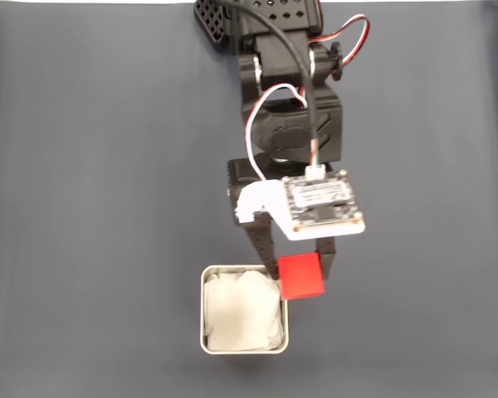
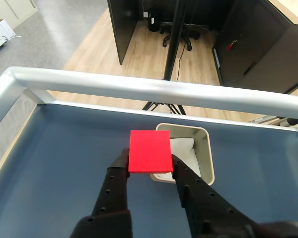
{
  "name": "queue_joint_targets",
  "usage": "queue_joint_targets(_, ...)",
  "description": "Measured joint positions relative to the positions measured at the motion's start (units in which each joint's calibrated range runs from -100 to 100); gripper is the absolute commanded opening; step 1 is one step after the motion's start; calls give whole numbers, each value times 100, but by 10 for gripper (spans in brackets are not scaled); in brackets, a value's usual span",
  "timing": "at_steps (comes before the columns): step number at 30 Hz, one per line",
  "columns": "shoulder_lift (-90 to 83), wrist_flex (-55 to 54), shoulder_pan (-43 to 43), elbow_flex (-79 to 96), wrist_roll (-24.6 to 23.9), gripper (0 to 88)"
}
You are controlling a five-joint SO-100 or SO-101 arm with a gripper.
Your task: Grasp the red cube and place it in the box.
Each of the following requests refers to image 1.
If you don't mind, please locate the red white black wrist cable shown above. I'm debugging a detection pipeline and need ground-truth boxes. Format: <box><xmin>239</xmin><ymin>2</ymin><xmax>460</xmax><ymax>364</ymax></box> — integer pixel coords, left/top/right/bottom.
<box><xmin>309</xmin><ymin>14</ymin><xmax>374</xmax><ymax>67</ymax></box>

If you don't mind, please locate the beige square box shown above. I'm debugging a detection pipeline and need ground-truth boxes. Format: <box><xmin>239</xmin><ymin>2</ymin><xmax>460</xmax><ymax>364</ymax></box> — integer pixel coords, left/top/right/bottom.
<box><xmin>199</xmin><ymin>265</ymin><xmax>290</xmax><ymax>356</ymax></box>

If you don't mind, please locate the white gripper servo cable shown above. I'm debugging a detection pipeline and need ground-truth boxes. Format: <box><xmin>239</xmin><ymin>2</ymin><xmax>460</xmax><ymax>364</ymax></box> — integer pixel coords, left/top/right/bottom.
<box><xmin>244</xmin><ymin>82</ymin><xmax>313</xmax><ymax>183</ymax></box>

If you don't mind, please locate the dark blue-grey table mat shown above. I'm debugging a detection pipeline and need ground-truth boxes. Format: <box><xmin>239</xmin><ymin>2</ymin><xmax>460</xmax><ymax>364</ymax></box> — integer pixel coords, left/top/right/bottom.
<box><xmin>0</xmin><ymin>2</ymin><xmax>498</xmax><ymax>398</ymax></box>

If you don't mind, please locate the black camera cable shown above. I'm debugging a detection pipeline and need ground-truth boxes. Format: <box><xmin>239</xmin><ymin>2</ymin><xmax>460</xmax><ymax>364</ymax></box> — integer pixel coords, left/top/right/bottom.
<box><xmin>217</xmin><ymin>0</ymin><xmax>323</xmax><ymax>169</ymax></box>

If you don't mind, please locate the white crumpled cloth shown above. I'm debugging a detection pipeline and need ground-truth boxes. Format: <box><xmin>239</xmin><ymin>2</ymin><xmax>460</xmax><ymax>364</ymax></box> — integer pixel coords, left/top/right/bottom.
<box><xmin>203</xmin><ymin>269</ymin><xmax>284</xmax><ymax>352</ymax></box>

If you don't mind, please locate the red cube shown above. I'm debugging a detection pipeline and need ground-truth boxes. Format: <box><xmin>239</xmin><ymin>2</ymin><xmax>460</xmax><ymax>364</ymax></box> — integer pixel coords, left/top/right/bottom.
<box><xmin>276</xmin><ymin>251</ymin><xmax>326</xmax><ymax>300</ymax></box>

